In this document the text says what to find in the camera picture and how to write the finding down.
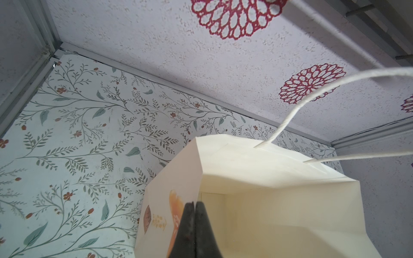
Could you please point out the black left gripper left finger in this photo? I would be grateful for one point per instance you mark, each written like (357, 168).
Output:
(184, 246)

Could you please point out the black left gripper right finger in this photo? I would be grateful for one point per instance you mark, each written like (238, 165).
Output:
(205, 242)

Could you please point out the printed white paper bag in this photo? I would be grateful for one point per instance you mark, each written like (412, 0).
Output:
(262, 200)

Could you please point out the grey wall shelf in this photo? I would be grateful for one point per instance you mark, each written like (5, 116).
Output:
(389, 24)

